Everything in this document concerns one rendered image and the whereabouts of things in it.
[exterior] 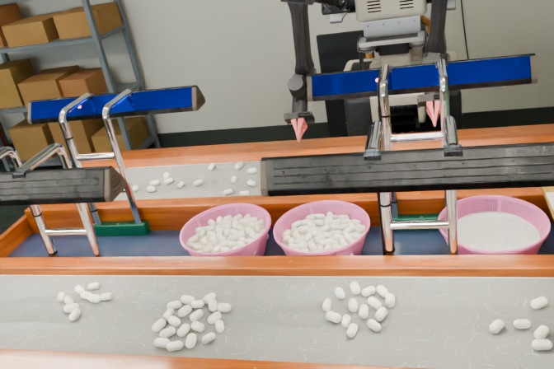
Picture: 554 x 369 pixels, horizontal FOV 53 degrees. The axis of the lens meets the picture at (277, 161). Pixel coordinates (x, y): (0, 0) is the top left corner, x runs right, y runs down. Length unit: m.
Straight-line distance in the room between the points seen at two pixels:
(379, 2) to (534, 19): 1.69
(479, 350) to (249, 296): 0.53
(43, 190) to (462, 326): 0.97
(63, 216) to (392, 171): 1.28
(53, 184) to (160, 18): 2.86
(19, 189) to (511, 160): 1.07
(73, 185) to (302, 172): 0.53
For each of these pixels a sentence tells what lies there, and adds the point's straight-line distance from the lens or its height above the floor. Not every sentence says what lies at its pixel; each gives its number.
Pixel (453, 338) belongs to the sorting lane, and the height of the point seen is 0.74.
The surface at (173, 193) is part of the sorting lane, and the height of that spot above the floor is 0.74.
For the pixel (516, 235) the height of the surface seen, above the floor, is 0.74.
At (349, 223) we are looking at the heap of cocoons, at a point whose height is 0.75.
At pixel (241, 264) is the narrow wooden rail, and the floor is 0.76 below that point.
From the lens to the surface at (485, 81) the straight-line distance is 1.61.
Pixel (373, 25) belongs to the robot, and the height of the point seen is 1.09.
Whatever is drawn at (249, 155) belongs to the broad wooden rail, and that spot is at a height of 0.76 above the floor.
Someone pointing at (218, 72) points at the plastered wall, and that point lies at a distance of 4.07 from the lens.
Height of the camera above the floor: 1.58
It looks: 25 degrees down
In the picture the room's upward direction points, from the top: 10 degrees counter-clockwise
